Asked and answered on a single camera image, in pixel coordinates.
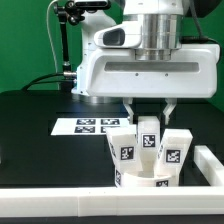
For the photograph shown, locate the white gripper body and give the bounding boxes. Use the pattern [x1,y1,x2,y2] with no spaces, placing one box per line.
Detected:
[83,22,220,98]

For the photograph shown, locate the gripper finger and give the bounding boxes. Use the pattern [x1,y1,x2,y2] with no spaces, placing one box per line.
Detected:
[163,98,176,125]
[123,98,134,124]

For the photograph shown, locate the white round stool seat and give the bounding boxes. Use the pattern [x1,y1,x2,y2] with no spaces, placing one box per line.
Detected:
[114,169,179,188]

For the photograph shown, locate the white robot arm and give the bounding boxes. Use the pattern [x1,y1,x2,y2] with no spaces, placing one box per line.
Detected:
[72,0,220,116]

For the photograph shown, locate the white marker sheet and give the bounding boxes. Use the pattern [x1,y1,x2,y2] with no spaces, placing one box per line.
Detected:
[51,118,129,136]

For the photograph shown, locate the white right fence bar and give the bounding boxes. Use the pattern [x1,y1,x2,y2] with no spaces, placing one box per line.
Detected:
[194,145,224,187]

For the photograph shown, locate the white fence bar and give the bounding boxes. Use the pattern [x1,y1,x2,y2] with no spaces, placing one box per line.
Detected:
[0,187,224,218]
[194,145,224,187]

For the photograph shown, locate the white front fence bar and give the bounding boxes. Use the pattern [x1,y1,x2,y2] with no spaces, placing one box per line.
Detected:
[0,187,224,218]

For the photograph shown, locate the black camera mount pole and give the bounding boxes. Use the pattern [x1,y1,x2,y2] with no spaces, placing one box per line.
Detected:
[54,0,111,88]

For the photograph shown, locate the black cables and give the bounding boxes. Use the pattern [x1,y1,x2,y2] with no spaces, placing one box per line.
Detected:
[21,70,78,92]

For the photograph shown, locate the white cable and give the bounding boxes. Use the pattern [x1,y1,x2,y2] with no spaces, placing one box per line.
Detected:
[45,0,60,74]

